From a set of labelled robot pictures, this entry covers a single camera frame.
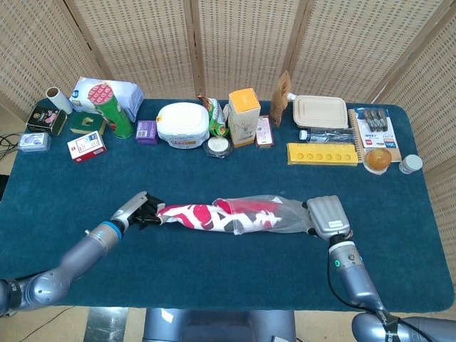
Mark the brown spout pouch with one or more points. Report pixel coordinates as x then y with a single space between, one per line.
279 99

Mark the purple small box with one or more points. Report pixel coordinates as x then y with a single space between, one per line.
146 132

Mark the white wet wipes tub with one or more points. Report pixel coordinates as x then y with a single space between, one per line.
181 121

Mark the blue carpet table cover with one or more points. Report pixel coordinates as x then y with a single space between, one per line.
213 270

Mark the orange cream diffuser box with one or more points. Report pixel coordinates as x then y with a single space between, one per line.
244 121

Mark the orange jelly cup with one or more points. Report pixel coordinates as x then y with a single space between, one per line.
378 159

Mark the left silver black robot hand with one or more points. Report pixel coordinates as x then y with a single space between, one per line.
133 210

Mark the beige lidded food container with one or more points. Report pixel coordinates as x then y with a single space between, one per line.
320 110

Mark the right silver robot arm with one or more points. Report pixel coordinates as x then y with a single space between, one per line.
356 281

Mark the green snack packet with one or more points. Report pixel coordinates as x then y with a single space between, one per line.
217 117

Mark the binder clips blister pack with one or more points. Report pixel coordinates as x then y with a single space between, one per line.
377 135

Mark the pink small box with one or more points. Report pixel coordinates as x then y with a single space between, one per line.
264 132

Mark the shiny metal floor plate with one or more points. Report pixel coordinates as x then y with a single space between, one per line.
107 326

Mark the small white jar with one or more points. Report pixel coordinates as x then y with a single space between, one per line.
410 163

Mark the yellow dimpled tray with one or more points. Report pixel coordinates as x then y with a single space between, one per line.
320 155

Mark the small dark bowl white lid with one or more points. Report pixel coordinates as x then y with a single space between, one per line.
218 144

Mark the red white patterned garment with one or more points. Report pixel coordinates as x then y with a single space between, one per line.
192 217

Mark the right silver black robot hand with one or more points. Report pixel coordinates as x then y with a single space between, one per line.
327 215

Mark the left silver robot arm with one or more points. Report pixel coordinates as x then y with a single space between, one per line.
82 249

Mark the grey robot torso base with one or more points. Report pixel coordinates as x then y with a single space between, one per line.
213 324

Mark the red white carton box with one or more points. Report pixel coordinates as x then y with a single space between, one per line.
87 146

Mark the white paper roll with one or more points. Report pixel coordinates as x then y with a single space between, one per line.
58 99

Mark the clear plastic pack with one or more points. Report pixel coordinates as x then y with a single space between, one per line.
33 142

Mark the frosted plastic zip bag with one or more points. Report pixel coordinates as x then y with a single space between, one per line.
292 217

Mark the clear water bottle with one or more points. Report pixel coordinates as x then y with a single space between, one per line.
327 135

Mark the white blue tissue pack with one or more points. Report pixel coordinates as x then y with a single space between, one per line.
124 96

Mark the green chips can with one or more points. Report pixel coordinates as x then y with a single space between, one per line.
117 117

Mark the kraft spiral notebook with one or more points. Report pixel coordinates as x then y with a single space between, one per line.
394 154

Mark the dark green square tin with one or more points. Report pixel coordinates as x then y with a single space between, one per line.
80 124

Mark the woven folding screen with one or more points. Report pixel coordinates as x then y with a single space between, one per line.
249 42

